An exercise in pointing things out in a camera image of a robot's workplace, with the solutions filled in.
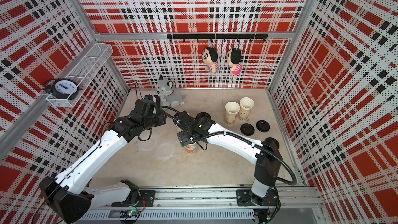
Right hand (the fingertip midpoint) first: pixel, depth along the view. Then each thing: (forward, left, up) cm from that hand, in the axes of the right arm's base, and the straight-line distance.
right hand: (190, 135), depth 77 cm
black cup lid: (+13, -6, 0) cm, 14 cm away
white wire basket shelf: (+28, +56, +19) cm, 65 cm away
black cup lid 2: (+13, -34, -17) cm, 40 cm away
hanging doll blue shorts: (+43, -10, +17) cm, 47 cm away
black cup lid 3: (+15, -44, -17) cm, 50 cm away
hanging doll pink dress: (+44, -25, +14) cm, 53 cm away
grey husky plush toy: (+32, +17, -6) cm, 36 cm away
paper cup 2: (+22, -32, -3) cm, 39 cm away
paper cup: (+17, -23, -2) cm, 29 cm away
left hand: (+8, +13, +6) cm, 16 cm away
